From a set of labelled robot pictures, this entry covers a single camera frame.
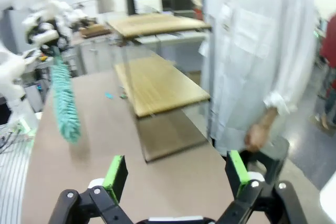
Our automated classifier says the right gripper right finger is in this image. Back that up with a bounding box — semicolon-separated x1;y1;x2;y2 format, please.
215;150;309;224

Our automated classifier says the person's left forearm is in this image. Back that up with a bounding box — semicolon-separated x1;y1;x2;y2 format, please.
262;50;320;127

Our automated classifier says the person in red clothes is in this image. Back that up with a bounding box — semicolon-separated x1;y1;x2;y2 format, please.
316;13;336;130

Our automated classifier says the teal microfibre duster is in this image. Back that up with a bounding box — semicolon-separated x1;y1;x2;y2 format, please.
50;46;81;145

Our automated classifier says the white slatted panel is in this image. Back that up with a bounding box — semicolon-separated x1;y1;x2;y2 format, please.
0;140;34;224

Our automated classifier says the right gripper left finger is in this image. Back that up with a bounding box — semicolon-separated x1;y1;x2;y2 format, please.
48;155;137;224

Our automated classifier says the two-tier wooden shelf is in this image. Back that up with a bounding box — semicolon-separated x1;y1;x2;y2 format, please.
104;13;213;163

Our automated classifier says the person's left hand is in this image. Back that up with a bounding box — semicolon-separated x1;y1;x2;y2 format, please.
243;123;272;153

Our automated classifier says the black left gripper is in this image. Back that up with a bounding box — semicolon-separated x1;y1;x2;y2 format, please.
39;20;71;52

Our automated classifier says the black chair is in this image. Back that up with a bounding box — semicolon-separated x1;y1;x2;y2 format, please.
240;136;291;183

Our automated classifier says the person in white lab coat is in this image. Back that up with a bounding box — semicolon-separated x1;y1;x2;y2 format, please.
198;0;320;158

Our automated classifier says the white box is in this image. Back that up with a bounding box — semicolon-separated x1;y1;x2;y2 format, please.
133;0;163;15

